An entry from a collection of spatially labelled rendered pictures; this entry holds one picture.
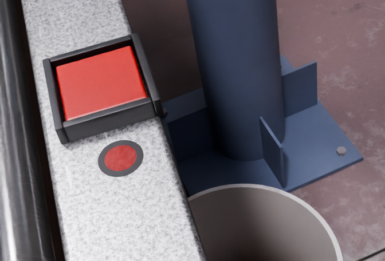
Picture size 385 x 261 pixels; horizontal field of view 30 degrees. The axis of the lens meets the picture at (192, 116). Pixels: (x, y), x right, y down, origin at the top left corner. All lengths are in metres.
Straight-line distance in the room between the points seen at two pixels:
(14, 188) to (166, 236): 0.11
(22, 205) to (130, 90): 0.11
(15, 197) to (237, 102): 1.02
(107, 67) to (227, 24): 0.80
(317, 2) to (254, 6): 0.71
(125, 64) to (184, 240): 0.15
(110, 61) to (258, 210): 0.68
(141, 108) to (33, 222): 0.11
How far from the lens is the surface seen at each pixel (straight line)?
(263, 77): 1.44
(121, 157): 0.49
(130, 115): 0.51
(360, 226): 1.53
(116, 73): 0.53
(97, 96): 0.52
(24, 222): 0.48
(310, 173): 1.59
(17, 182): 0.50
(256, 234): 1.24
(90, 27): 0.60
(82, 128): 0.51
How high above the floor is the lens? 1.29
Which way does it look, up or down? 48 degrees down
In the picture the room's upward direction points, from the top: 12 degrees counter-clockwise
